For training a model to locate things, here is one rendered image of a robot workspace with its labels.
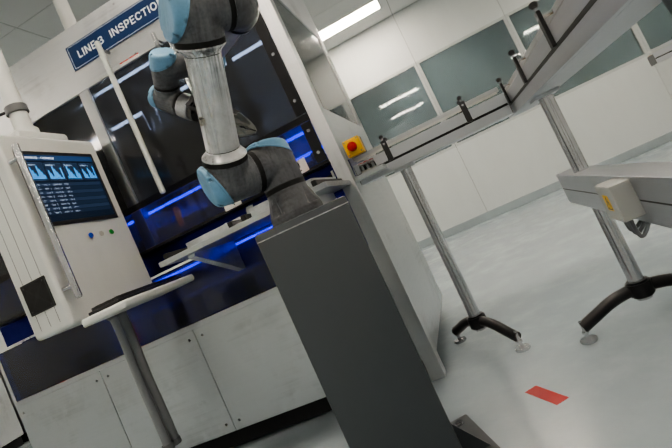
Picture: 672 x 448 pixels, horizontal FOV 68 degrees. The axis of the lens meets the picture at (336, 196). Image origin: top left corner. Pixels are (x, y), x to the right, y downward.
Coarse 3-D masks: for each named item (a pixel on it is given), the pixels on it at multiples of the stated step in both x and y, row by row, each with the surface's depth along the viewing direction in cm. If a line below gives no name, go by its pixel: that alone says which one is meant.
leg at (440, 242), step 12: (408, 168) 213; (408, 180) 212; (420, 192) 212; (420, 204) 212; (432, 216) 211; (432, 228) 211; (444, 240) 211; (444, 252) 210; (444, 264) 212; (456, 264) 211; (456, 276) 209; (456, 288) 211; (468, 288) 210; (468, 300) 209; (468, 312) 210
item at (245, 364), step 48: (384, 192) 265; (432, 288) 271; (192, 336) 224; (240, 336) 218; (288, 336) 213; (432, 336) 210; (96, 384) 237; (192, 384) 225; (240, 384) 219; (288, 384) 214; (48, 432) 245; (96, 432) 239; (144, 432) 232; (192, 432) 226
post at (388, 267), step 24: (264, 0) 209; (288, 48) 207; (288, 72) 208; (312, 96) 206; (312, 120) 206; (336, 144) 204; (336, 168) 205; (360, 192) 204; (360, 216) 203; (384, 240) 206; (384, 264) 202; (408, 312) 200; (432, 360) 199
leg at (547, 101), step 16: (544, 96) 167; (544, 112) 171; (560, 112) 168; (560, 128) 168; (560, 144) 170; (576, 144) 168; (576, 160) 167; (592, 208) 168; (608, 224) 166; (608, 240) 168; (624, 240) 165; (624, 256) 165; (624, 272) 167; (640, 272) 165
